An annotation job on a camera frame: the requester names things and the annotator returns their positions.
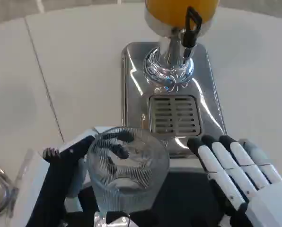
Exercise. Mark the slotted steel drip grid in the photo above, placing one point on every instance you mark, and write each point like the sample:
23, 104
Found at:
175, 116

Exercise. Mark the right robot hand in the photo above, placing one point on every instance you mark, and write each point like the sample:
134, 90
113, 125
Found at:
238, 175

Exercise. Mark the orange juice drink dispenser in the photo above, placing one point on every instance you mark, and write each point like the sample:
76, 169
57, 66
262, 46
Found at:
174, 14

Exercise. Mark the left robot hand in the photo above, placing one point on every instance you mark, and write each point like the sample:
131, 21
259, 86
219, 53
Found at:
53, 184

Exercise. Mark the steel drip tray base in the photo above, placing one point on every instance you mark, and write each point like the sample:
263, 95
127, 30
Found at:
134, 94

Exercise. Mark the black tap lever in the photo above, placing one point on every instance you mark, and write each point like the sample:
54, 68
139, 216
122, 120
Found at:
192, 30

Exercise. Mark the clear ribbed glass cup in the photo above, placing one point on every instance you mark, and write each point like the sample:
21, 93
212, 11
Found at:
129, 179

